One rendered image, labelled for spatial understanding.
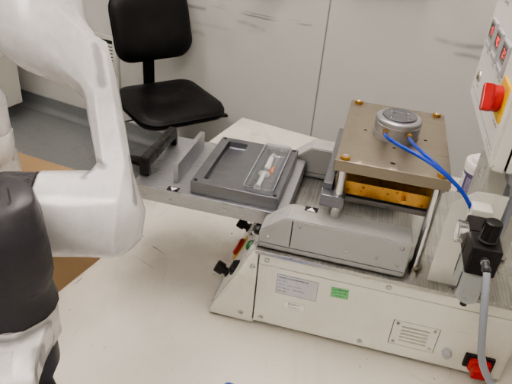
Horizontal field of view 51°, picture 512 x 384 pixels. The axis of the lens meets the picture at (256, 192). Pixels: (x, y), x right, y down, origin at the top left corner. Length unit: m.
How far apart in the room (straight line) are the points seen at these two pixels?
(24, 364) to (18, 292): 0.07
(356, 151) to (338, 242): 0.15
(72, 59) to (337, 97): 2.08
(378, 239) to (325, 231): 0.09
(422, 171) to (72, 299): 0.69
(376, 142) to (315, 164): 0.24
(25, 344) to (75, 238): 0.11
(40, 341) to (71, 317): 0.50
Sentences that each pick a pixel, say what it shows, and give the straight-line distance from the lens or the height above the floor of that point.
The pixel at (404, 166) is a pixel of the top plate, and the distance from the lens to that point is 0.88.
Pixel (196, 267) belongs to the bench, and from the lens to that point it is 1.17.
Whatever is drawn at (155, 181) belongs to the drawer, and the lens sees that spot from 1.03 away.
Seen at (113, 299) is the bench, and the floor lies 0.75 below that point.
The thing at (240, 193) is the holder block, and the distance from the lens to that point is 0.96.
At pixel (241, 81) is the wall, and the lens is 2.82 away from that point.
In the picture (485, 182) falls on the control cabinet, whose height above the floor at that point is 1.07.
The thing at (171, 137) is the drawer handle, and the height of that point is 1.00.
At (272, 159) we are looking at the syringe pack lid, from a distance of 1.06.
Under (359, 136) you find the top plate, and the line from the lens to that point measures 0.95.
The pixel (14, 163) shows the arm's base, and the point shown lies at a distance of 1.19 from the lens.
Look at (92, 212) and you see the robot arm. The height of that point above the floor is 1.17.
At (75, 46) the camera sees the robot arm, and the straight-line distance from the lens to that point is 0.65.
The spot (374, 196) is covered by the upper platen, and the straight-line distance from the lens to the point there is 0.92.
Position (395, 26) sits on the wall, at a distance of 2.49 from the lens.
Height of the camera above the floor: 1.50
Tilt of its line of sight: 32 degrees down
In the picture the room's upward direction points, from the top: 5 degrees clockwise
